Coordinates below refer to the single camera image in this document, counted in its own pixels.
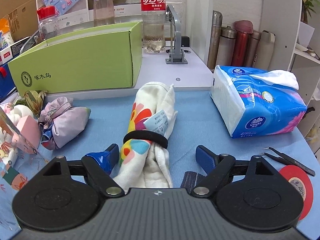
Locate red lid plastic jar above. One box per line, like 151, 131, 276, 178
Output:
37, 6, 60, 41

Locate blue tissue pack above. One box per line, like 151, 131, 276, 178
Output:
210, 65, 307, 138

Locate white shelf unit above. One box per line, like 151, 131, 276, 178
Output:
260, 0, 319, 137

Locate blue machine with red strap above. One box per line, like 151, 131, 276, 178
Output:
0, 63, 15, 100

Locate short steel thermos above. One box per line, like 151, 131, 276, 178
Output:
216, 26, 236, 66

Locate pink lid glass jar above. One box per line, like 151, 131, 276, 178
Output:
93, 0, 114, 27

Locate red tape roll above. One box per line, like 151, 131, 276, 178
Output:
279, 165, 313, 220

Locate black white small box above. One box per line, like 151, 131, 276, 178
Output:
0, 36, 30, 65

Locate white pink rolled sock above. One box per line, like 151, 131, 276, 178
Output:
1, 103, 34, 125

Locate red thermos flask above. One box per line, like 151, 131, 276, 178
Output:
231, 20, 254, 67

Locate beige thermos flask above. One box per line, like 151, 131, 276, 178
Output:
253, 30, 276, 70

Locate pink sponge block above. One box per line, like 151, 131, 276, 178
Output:
17, 115, 41, 149

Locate cardboard sheet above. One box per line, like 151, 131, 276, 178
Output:
1, 0, 38, 41

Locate grey metal bracket stand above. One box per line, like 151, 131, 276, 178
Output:
165, 4, 188, 64

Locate green zongzi tassel ornament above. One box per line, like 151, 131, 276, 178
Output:
14, 90, 48, 118

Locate black tweezers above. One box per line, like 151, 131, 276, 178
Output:
261, 147, 316, 177

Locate cola bottle red cap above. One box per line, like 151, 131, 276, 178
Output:
140, 0, 166, 54

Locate black hair tie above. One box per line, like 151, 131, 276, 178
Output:
122, 129, 169, 150

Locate floral white towel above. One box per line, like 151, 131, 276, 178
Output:
114, 82, 177, 192

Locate green cardboard box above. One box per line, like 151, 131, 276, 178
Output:
8, 22, 142, 95

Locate pink purple cloth bundle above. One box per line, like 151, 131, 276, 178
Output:
38, 96, 91, 150

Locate steel thermos flask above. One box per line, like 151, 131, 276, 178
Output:
207, 10, 223, 70

